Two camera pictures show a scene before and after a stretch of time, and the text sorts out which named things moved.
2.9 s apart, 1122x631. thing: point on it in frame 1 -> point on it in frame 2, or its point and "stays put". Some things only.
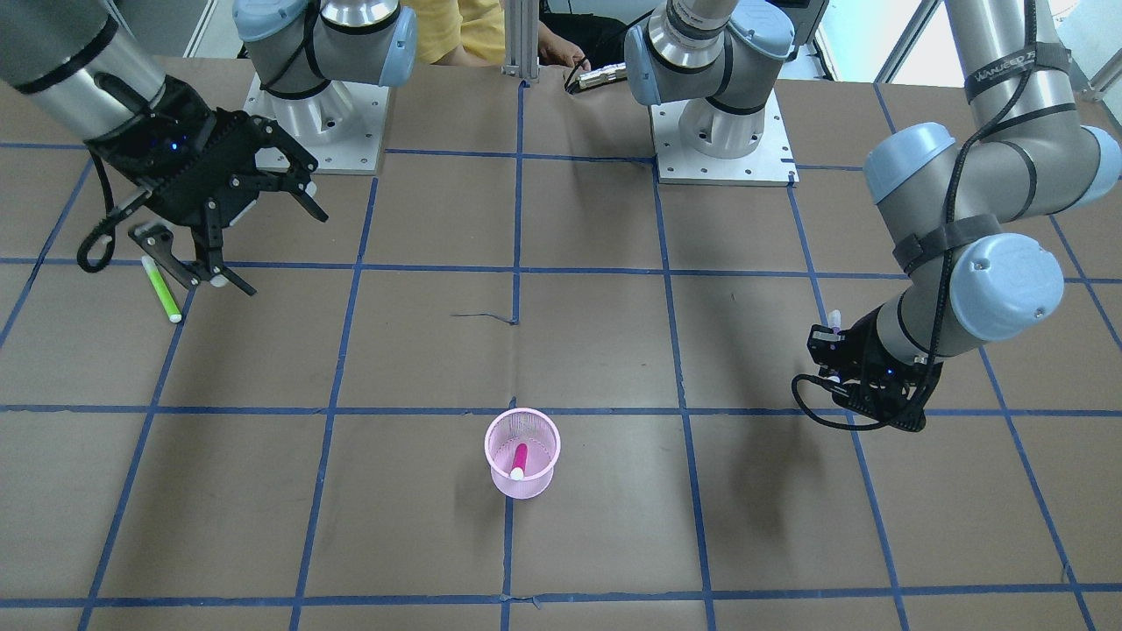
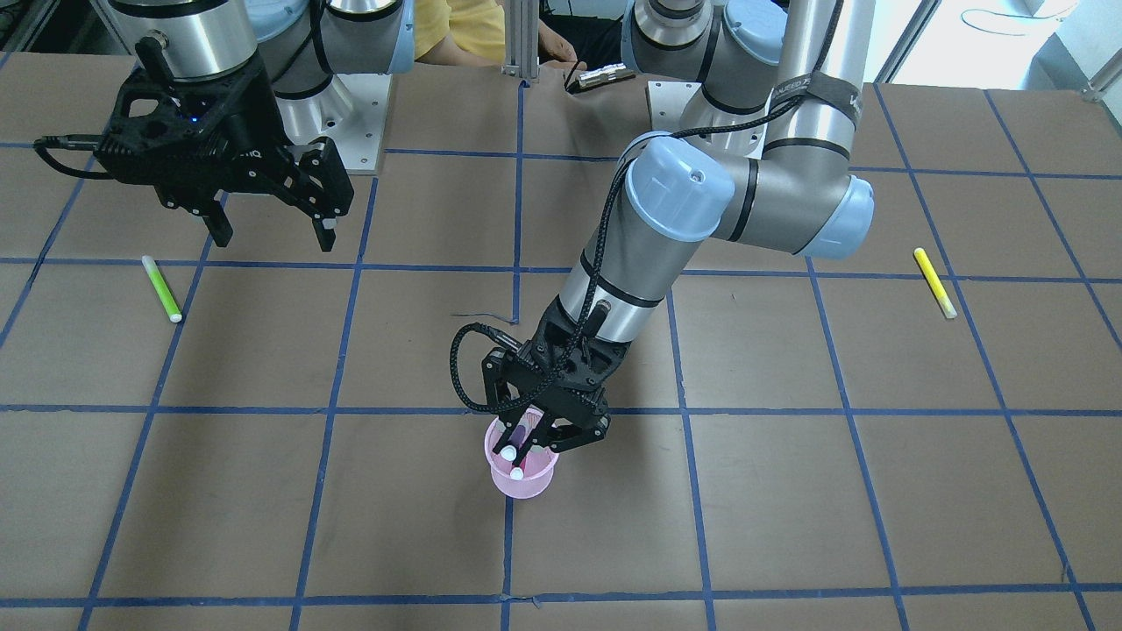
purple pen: (834, 318) -> (518, 435)
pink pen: (520, 462) stays put
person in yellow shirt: (472, 32) stays put
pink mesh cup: (541, 435) stays put
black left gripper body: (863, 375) -> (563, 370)
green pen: (161, 288) stays put
